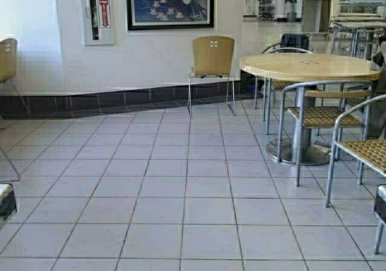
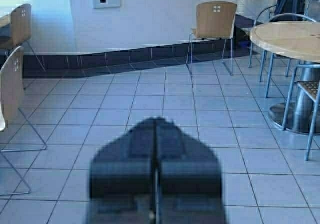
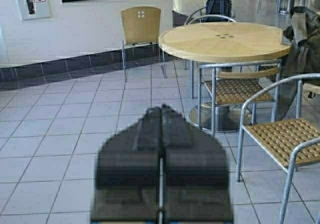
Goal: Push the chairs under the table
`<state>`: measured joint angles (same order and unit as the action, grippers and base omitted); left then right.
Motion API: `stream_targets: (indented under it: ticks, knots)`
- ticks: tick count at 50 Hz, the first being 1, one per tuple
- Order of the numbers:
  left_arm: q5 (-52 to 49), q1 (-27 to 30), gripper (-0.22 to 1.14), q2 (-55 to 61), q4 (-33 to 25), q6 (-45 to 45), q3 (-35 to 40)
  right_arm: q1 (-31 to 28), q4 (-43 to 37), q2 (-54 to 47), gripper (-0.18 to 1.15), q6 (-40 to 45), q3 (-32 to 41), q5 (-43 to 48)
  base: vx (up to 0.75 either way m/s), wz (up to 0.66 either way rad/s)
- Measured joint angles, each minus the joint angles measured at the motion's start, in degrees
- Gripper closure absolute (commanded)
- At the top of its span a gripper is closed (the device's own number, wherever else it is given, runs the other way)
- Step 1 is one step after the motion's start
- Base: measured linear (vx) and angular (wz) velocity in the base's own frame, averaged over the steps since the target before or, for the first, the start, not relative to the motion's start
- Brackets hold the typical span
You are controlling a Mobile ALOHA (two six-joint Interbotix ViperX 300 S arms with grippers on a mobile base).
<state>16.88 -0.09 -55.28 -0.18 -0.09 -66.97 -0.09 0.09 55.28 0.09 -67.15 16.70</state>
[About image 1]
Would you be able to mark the red extinguisher arrow sign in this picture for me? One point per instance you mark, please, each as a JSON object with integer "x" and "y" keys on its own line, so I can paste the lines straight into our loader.
{"x": 104, "y": 13}

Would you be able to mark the metal chair behind table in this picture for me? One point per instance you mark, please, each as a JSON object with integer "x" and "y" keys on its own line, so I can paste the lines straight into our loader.
{"x": 289, "y": 43}

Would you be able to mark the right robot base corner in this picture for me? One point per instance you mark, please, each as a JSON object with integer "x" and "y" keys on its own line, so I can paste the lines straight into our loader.
{"x": 379, "y": 207}

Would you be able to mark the round wooden table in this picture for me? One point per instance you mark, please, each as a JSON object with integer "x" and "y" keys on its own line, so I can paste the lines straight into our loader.
{"x": 305, "y": 67}

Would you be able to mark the metal wicker chair right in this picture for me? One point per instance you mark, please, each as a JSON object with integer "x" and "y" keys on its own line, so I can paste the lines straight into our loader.
{"x": 369, "y": 152}

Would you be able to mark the wooden chair far left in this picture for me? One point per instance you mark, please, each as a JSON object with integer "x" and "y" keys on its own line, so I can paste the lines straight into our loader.
{"x": 8, "y": 66}

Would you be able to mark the wooden chair by wall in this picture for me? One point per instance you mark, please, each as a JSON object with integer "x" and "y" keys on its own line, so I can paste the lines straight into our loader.
{"x": 213, "y": 57}

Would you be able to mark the metal wicker chair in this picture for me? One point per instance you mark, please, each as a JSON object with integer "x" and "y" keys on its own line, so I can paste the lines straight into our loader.
{"x": 369, "y": 152}
{"x": 314, "y": 105}

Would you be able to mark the metal wicker chair front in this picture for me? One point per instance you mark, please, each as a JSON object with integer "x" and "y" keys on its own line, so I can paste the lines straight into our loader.
{"x": 314, "y": 105}

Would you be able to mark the framed blue painting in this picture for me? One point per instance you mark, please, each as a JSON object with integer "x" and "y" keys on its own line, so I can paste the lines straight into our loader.
{"x": 169, "y": 14}

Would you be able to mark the white fire extinguisher cabinet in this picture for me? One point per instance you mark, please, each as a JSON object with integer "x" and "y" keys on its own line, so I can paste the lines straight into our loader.
{"x": 93, "y": 34}

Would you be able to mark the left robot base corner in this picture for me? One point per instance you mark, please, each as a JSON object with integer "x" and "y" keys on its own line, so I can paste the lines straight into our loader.
{"x": 8, "y": 202}

